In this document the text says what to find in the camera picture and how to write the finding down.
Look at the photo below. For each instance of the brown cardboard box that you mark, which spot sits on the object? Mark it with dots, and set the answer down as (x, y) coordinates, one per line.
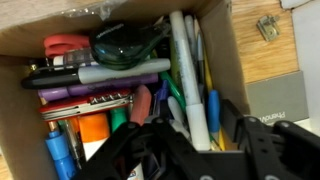
(220, 50)

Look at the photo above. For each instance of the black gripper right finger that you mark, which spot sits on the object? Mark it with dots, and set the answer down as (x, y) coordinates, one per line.
(283, 153)

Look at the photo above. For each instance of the green marker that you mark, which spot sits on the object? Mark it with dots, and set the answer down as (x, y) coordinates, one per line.
(118, 118)

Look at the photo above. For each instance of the grey marker black cap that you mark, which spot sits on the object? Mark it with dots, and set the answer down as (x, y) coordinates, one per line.
(110, 72)

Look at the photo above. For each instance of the green pen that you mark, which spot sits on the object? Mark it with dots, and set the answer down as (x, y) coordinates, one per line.
(173, 90)

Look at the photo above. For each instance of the red pocket knife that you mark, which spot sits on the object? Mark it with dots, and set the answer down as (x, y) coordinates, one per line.
(80, 103)

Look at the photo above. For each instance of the dark green tape dispenser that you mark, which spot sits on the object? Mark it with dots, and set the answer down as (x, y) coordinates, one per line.
(123, 45)

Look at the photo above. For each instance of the small white marker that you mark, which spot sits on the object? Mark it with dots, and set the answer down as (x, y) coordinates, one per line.
(176, 111)

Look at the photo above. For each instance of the purple highlighter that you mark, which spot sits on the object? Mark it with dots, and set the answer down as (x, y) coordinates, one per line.
(100, 88)

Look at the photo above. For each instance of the grey notebook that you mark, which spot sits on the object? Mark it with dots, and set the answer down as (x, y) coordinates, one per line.
(276, 96)

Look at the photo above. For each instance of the blue marker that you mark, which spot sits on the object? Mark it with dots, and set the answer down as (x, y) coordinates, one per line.
(60, 153)

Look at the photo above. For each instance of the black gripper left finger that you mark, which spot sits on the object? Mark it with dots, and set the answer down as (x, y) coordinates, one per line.
(156, 150)

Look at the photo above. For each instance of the blue cap pen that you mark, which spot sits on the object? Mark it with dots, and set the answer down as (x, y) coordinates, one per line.
(213, 111)

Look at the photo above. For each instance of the brass metal latch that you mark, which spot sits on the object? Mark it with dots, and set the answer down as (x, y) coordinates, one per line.
(268, 28)

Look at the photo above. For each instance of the pink eraser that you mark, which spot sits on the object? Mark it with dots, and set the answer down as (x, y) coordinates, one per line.
(140, 105)

